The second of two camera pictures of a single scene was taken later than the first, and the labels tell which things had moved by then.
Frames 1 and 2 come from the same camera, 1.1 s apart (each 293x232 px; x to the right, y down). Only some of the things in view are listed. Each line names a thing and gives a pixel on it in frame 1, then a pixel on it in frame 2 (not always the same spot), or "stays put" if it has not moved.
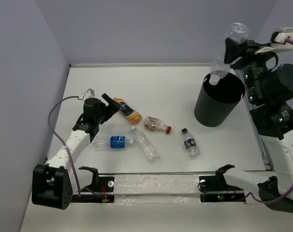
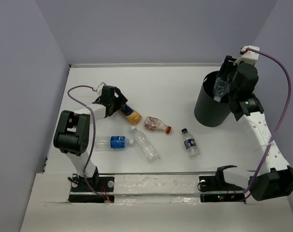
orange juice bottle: x=133 y=117 stays put
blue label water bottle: x=115 y=142 stays put
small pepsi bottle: x=193 y=151 stays put
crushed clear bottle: x=219 y=69 to x=220 y=88
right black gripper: x=250 y=46 to x=228 y=64
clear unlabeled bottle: x=144 y=145 stays put
